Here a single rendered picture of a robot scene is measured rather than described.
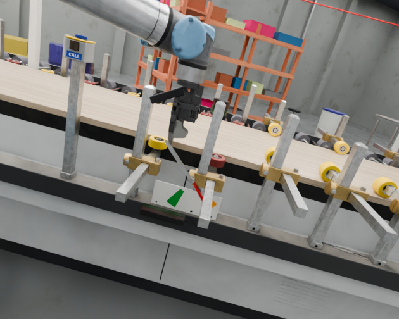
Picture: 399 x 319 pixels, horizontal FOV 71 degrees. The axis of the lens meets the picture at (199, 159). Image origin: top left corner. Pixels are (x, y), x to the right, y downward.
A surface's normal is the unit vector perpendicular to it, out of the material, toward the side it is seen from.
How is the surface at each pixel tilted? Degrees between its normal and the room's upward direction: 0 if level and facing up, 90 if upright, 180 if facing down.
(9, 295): 0
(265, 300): 90
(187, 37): 91
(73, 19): 90
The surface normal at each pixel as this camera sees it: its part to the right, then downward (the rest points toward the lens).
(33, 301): 0.25, -0.91
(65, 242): -0.11, 0.33
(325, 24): 0.34, 0.41
